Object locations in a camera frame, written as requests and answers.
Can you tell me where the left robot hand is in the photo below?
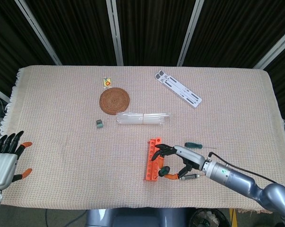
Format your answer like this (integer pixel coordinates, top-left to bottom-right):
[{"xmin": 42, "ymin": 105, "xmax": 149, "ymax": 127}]
[{"xmin": 0, "ymin": 131, "xmax": 33, "ymax": 191}]

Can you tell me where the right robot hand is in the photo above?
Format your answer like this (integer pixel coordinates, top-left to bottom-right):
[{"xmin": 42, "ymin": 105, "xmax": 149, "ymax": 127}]
[{"xmin": 151, "ymin": 143, "xmax": 206, "ymax": 182}]

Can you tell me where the green black smooth-handle screwdriver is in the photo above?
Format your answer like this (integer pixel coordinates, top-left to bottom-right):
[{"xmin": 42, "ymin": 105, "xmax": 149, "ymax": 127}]
[{"xmin": 184, "ymin": 141, "xmax": 217, "ymax": 150}]

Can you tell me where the grey metal precision screwdriver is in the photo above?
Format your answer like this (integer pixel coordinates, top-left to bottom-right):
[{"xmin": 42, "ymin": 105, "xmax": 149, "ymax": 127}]
[{"xmin": 179, "ymin": 174, "xmax": 200, "ymax": 182}]

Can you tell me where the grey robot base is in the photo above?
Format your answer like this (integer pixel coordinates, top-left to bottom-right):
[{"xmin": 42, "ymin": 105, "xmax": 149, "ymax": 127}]
[{"xmin": 85, "ymin": 207, "xmax": 196, "ymax": 227}]

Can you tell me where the orange tube rack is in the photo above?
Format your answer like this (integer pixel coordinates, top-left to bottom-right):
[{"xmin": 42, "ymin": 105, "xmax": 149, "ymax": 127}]
[{"xmin": 143, "ymin": 137, "xmax": 162, "ymax": 183}]

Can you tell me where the beige woven tablecloth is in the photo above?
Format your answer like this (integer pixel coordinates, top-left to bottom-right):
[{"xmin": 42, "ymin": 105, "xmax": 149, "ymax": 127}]
[{"xmin": 0, "ymin": 65, "xmax": 285, "ymax": 212}]

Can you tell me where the black trash bin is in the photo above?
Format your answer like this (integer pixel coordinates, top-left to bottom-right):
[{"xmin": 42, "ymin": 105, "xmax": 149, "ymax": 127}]
[{"xmin": 189, "ymin": 208, "xmax": 231, "ymax": 227}]

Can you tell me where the bundle of clear plastic tubes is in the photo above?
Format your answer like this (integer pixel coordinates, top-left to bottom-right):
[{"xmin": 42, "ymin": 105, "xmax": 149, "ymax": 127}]
[{"xmin": 116, "ymin": 112, "xmax": 173, "ymax": 126}]

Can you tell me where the round woven brown coaster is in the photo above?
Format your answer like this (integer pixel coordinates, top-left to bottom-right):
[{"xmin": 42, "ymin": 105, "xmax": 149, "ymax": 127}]
[{"xmin": 99, "ymin": 87, "xmax": 131, "ymax": 116}]

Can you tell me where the small yellow candy packet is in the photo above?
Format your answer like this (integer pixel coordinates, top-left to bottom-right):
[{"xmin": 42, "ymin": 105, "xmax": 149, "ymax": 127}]
[{"xmin": 102, "ymin": 77, "xmax": 113, "ymax": 89}]

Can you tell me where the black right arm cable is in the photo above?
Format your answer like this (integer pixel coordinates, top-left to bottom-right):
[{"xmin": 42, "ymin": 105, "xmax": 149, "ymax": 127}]
[{"xmin": 207, "ymin": 151, "xmax": 279, "ymax": 184}]

